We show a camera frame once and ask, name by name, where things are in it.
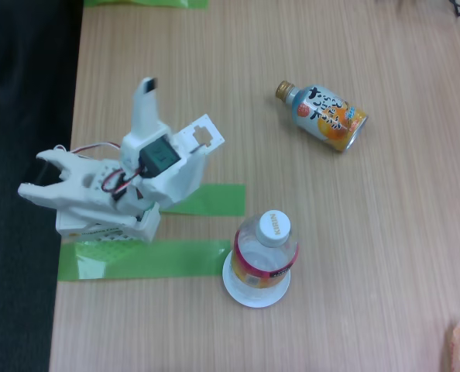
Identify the short green tape strip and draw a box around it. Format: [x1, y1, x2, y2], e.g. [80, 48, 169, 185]
[162, 184, 247, 217]

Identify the orange juice aluminium bottle can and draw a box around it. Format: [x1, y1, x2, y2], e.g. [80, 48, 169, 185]
[274, 80, 369, 153]

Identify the clear plastic bottle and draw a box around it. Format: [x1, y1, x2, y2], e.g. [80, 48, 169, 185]
[229, 208, 300, 299]

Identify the green tape at table edge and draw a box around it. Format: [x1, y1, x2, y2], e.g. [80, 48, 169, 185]
[82, 0, 209, 10]

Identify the long green tape strip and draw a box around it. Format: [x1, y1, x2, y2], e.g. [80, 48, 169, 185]
[58, 239, 232, 283]

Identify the small white round plate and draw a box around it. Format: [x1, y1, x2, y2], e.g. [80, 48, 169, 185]
[221, 250, 293, 309]

